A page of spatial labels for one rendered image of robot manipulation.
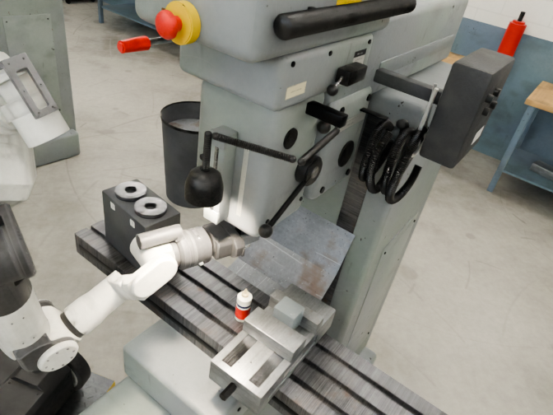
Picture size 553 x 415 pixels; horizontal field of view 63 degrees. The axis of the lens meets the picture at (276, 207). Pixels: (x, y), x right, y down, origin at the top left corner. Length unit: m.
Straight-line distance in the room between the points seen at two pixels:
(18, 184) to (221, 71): 0.38
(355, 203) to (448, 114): 0.48
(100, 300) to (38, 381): 0.67
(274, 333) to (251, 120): 0.53
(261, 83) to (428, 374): 2.12
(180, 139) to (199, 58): 2.14
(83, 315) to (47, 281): 1.80
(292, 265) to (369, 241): 0.26
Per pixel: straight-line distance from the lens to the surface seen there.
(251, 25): 0.66
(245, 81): 0.81
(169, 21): 0.70
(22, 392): 1.67
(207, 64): 0.86
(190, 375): 1.28
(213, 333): 1.26
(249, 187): 0.92
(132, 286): 0.99
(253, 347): 1.16
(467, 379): 2.75
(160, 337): 1.36
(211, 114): 0.93
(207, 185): 0.82
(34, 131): 0.76
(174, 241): 1.04
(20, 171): 0.85
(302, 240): 1.48
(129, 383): 1.42
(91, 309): 1.03
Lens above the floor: 1.94
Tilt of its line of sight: 35 degrees down
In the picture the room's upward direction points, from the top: 11 degrees clockwise
